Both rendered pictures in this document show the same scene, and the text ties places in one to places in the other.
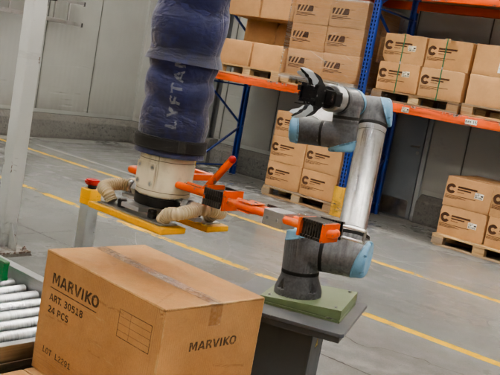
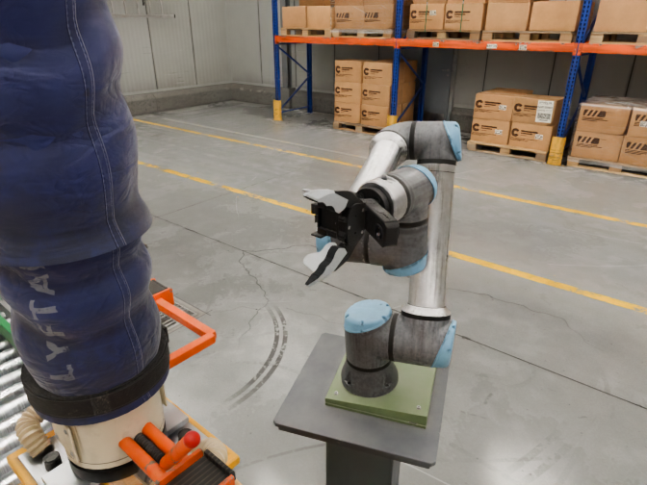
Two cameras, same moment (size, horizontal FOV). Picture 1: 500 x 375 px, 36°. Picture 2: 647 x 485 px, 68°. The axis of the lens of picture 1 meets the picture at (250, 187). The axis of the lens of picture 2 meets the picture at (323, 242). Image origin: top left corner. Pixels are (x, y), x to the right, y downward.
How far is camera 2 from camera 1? 1.75 m
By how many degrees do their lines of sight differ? 17
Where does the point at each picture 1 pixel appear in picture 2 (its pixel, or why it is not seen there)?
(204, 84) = (109, 278)
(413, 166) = (445, 86)
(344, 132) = (407, 248)
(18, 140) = not seen: hidden behind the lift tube
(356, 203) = (428, 277)
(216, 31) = (88, 174)
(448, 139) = (471, 60)
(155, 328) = not seen: outside the picture
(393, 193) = (432, 109)
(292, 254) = (355, 348)
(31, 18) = not seen: hidden behind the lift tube
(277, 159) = (340, 100)
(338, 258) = (415, 353)
